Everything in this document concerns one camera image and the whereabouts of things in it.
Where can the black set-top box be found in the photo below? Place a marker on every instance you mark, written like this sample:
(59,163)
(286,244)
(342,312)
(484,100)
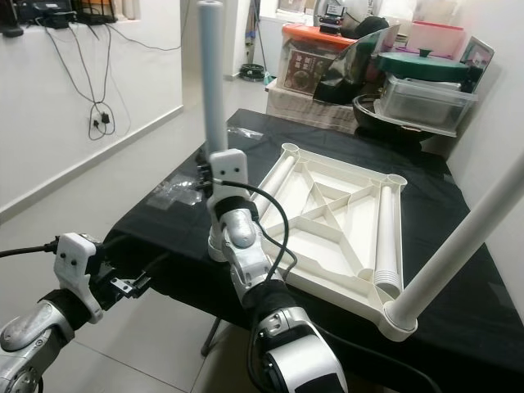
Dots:
(45,12)

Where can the black round wok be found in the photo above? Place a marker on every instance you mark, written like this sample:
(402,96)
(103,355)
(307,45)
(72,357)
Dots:
(364,115)

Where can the white plastic table top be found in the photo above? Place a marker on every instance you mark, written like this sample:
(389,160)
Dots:
(336,229)

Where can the black remote control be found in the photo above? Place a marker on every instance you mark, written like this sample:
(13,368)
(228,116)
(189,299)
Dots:
(11,30)

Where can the black cloth bundle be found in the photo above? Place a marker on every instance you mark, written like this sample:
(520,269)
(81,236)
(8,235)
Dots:
(368,26)

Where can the pink plastic tub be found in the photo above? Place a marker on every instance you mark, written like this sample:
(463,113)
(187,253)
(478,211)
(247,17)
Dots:
(435,39)

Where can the clear plastic bag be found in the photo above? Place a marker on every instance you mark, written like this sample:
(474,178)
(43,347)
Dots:
(178,192)
(246,132)

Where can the black tablecloth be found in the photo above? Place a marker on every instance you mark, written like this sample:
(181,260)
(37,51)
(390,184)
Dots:
(172,237)

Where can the red printed carton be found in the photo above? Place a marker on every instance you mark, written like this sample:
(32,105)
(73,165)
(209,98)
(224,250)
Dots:
(303,70)

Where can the clear plastic container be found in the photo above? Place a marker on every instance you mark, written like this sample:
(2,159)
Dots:
(426,105)

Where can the black plug adapter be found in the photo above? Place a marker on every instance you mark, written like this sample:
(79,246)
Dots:
(106,119)

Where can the green pot lid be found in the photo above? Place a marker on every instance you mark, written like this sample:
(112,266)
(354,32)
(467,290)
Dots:
(422,64)

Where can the dark metal folding table frame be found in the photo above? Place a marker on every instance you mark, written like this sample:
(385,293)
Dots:
(213,336)

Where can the black kitchen appliance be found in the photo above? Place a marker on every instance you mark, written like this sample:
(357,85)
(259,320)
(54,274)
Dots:
(332,18)

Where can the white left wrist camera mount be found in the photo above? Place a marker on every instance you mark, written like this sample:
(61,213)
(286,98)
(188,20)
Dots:
(78,258)

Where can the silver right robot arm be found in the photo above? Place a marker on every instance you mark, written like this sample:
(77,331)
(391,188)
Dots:
(241,237)

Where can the beige cloth covered bench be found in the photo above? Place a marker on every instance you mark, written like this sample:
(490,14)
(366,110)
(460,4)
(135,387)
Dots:
(311,110)

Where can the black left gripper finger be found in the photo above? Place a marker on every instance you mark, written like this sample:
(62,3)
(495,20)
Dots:
(109,249)
(150,274)

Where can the black antenna router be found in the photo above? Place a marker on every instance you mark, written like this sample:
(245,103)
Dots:
(96,15)

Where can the white plastic table leg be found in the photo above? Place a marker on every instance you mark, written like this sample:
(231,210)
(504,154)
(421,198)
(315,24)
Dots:
(213,74)
(450,262)
(386,237)
(274,176)

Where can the white cylindrical container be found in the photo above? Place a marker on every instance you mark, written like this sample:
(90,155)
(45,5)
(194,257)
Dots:
(119,8)

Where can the clear storage box orange lid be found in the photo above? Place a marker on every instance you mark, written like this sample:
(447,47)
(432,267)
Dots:
(311,33)

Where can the beige cylindrical container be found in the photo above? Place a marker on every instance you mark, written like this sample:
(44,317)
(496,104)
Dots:
(129,8)

